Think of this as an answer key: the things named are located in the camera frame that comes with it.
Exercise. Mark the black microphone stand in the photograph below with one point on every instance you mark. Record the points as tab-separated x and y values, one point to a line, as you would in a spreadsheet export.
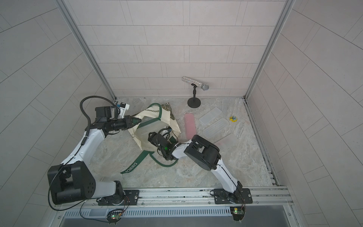
194	102

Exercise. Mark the green circuit board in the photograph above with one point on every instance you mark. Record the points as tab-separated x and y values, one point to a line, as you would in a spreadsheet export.
114	216
237	213

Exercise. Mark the frosted case with pink mark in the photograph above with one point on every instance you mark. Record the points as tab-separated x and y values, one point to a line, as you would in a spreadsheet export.
227	142

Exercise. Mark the silver glitter microphone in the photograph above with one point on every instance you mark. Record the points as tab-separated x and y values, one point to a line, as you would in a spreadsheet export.
198	84

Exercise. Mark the ribbed clear pencil case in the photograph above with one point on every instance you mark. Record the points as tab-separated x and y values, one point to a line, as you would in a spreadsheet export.
215	128

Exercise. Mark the right green circuit board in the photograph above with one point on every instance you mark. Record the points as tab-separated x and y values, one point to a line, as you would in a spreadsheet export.
237	213

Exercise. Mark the aluminium mounting rail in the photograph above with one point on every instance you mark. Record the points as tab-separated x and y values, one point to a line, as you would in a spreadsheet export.
191	197

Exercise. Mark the clear translucent pencil case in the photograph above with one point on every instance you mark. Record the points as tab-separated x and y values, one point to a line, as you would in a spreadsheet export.
209	116

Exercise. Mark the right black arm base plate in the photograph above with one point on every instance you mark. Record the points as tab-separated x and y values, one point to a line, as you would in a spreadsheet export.
238	197

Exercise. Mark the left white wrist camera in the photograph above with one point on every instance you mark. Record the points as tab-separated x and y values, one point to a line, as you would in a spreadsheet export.
123	107

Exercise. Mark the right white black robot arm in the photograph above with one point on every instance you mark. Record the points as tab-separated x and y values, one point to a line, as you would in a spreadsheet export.
206	155

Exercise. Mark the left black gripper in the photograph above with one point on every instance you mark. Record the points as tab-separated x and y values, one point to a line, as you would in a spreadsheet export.
127	121

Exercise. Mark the cream canvas tote bag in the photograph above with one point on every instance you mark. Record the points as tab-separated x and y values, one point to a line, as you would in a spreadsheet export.
157	123

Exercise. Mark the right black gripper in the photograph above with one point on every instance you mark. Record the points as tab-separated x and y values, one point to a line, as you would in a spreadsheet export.
154	140

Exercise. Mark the pink translucent pencil case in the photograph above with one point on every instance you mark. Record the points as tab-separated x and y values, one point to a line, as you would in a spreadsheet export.
190	126

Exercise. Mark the left green circuit board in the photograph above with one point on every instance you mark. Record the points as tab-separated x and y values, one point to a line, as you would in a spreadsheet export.
114	216

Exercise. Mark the small yellow toy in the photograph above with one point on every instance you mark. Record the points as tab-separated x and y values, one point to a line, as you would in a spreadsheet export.
233	119

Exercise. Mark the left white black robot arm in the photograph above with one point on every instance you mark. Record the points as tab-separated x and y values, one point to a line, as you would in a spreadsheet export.
72	181

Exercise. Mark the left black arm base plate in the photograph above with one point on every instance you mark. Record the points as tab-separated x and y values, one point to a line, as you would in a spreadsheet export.
127	197

